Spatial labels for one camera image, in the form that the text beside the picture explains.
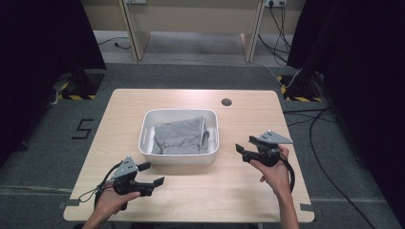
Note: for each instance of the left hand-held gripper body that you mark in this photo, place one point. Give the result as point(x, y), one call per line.
point(124, 170)

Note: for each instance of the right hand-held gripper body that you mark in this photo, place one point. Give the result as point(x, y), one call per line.
point(270, 140)

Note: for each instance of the white plastic bin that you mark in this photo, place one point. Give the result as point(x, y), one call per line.
point(149, 133)

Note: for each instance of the grey pants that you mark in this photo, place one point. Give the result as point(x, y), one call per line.
point(178, 136)

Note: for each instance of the person's left hand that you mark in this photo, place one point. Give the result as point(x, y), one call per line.
point(111, 203)

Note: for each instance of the person's right hand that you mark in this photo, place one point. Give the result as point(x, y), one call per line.
point(277, 178)

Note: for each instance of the dark round table grommet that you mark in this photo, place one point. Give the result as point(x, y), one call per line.
point(226, 102)

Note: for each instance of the stand base with hazard tape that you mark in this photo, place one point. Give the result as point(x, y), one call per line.
point(86, 86)
point(302, 89)

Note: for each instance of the grey floor tape piece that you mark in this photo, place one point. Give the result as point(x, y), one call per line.
point(68, 203)

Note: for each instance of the black curtain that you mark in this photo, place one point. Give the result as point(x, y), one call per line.
point(359, 79)
point(38, 63)

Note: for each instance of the white power strip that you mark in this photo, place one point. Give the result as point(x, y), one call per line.
point(275, 2)

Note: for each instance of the beige background desk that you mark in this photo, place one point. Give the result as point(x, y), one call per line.
point(191, 16)

